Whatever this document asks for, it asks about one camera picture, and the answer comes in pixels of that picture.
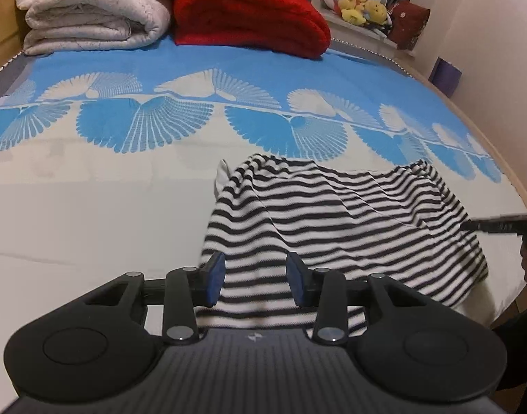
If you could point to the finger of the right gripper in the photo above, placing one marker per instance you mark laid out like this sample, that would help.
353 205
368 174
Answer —
509 224

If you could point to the purple box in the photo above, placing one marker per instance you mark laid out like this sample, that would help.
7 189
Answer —
445 76

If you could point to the black white striped hoodie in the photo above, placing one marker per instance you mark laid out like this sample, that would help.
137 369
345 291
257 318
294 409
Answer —
403 222

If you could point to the folded white quilt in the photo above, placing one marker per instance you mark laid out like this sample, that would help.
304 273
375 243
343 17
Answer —
93 24

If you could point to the folded red blanket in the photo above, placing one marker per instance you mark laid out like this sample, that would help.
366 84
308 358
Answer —
292 27

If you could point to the blue white patterned bedsheet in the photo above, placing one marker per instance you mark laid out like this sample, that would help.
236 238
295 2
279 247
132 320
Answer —
109 160

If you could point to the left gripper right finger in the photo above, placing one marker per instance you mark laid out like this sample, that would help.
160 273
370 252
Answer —
329 292

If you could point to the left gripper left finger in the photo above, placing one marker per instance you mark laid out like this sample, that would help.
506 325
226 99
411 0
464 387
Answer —
180 292

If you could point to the yellow plush toys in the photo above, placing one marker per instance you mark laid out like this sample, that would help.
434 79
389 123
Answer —
362 13

